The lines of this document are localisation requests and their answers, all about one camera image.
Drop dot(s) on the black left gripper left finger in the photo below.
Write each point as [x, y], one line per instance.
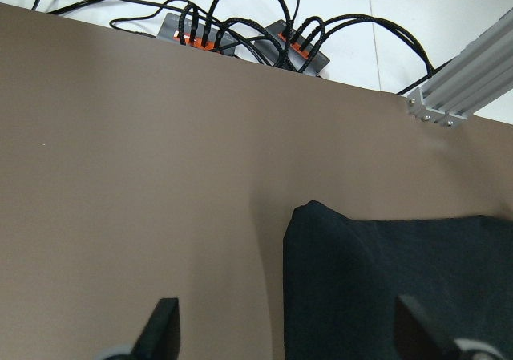
[160, 337]

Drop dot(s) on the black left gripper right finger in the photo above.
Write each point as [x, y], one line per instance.
[417, 336]

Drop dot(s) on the black printed t-shirt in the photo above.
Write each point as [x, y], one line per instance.
[342, 276]

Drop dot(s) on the power strip with plugs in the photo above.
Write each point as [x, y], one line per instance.
[297, 56]

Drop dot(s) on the aluminium vertical post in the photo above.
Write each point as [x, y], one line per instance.
[480, 74]

